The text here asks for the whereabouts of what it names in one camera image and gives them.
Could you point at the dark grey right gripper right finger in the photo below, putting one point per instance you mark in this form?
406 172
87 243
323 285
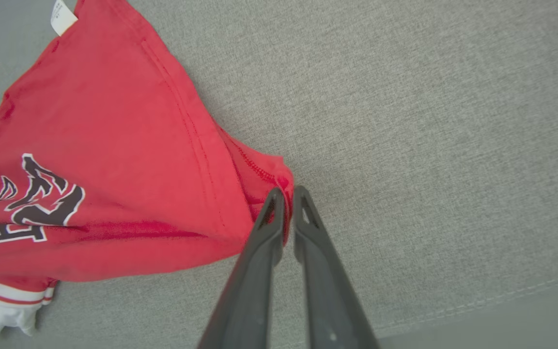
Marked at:
330 300

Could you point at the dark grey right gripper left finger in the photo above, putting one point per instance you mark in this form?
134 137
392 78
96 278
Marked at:
247 295

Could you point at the red basketball jersey white trim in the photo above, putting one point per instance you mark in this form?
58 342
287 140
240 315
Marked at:
114 121

